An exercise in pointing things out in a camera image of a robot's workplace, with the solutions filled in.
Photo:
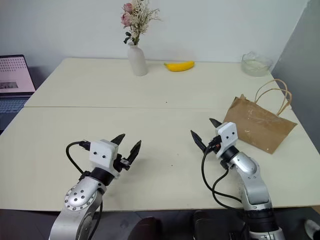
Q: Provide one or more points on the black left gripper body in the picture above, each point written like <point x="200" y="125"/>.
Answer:
<point x="121" y="165"/>

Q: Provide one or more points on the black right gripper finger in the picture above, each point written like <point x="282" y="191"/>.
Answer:
<point x="198" y="141"/>
<point x="215" y="123"/>

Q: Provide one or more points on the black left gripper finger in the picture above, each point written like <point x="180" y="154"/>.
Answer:
<point x="134" y="151"/>
<point x="119" y="139"/>

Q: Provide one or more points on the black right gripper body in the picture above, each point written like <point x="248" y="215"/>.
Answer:
<point x="215" y="146"/>

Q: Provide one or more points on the brown paper bag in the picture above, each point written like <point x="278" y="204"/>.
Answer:
<point x="260" y="125"/>

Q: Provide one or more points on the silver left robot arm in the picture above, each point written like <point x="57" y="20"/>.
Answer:
<point x="80" y="197"/>

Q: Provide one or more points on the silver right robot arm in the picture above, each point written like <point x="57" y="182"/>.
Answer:
<point x="255" y="185"/>

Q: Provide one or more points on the yellow banana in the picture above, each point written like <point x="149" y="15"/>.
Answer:
<point x="178" y="66"/>

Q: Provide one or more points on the dark rounded shape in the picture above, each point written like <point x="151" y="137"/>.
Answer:
<point x="147" y="228"/>

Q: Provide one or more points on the clear glass bowl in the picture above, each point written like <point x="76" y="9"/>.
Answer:
<point x="255" y="66"/>

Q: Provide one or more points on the white ceramic vase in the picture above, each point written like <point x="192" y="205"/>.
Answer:
<point x="137" y="61"/>

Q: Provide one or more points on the grey partition panel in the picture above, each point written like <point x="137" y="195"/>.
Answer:
<point x="305" y="50"/>

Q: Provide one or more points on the open laptop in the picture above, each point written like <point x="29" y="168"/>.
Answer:
<point x="13" y="75"/>

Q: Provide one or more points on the dried flower bouquet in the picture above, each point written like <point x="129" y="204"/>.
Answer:
<point x="140" y="17"/>

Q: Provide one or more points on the white shoe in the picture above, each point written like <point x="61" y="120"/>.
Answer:
<point x="313" y="228"/>

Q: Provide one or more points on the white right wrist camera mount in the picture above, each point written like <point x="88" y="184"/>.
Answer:
<point x="227" y="137"/>

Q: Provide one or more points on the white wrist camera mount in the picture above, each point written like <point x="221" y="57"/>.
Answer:
<point x="227" y="137"/>
<point x="101" y="155"/>

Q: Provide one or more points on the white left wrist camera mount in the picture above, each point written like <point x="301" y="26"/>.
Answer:
<point x="101" y="155"/>

